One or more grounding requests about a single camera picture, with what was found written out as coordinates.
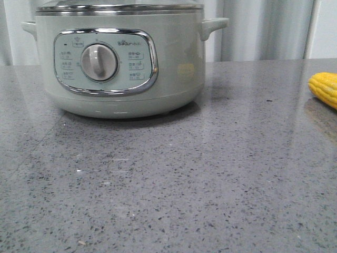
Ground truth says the yellow corn cob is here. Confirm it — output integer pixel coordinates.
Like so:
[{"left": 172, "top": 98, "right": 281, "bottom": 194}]
[{"left": 308, "top": 72, "right": 337, "bottom": 109}]

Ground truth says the pale green electric cooking pot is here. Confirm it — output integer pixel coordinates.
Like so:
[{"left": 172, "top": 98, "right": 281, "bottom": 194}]
[{"left": 21, "top": 1, "right": 229, "bottom": 119}]

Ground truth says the white curtain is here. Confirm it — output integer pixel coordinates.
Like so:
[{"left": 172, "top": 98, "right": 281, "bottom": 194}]
[{"left": 1, "top": 1, "right": 316, "bottom": 66}]

